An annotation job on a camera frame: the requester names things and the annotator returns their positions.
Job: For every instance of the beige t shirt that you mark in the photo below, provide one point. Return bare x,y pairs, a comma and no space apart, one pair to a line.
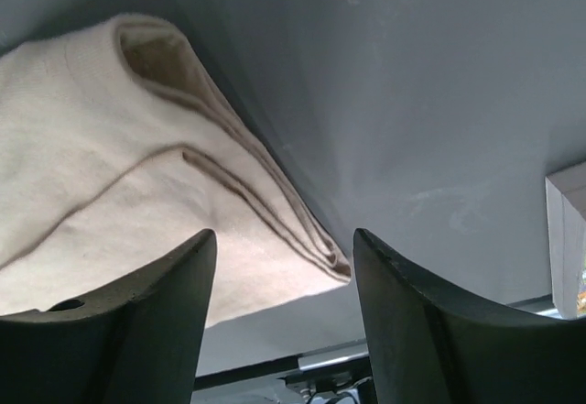
117,147

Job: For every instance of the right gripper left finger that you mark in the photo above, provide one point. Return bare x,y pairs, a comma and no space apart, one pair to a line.
134,340

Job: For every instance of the green treehouse book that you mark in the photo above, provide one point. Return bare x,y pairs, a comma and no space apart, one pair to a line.
565,198

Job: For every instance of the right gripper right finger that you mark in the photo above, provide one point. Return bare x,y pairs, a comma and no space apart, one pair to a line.
431,341

